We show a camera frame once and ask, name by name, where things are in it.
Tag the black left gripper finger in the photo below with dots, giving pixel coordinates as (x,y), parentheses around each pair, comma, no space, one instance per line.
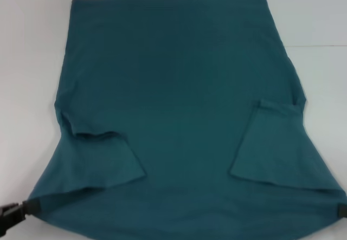
(32,207)

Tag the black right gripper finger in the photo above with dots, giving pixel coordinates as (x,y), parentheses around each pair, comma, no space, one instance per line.
(343,211)

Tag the teal blue t-shirt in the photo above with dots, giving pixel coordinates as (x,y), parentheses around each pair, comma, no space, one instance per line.
(176,115)

